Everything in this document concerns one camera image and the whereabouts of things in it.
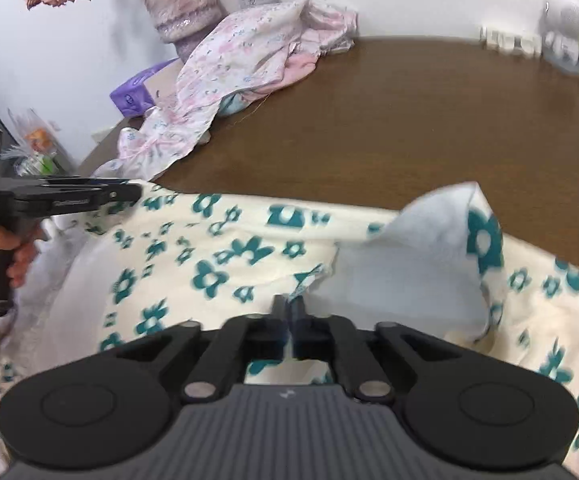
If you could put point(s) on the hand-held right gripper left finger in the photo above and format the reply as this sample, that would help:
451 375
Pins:
280 330

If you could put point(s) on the pink ceramic vase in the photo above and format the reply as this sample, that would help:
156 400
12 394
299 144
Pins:
179 0

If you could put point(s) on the person's left hand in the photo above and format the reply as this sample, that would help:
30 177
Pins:
24 265

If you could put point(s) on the white robot-shaped speaker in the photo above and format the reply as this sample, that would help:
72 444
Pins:
567 20

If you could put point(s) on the cluttered storage shelf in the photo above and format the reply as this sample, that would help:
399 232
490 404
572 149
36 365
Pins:
36 145

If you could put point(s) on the purple tissue box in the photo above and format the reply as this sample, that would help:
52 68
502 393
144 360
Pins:
134 92

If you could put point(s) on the cream garment with teal flowers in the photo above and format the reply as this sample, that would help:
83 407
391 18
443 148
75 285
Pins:
249 255

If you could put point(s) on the pink floral garment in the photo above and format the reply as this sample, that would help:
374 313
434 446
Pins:
239 50

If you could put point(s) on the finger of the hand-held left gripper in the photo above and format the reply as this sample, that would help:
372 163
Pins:
99 192

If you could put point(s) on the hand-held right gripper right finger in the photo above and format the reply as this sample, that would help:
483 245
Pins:
302 335

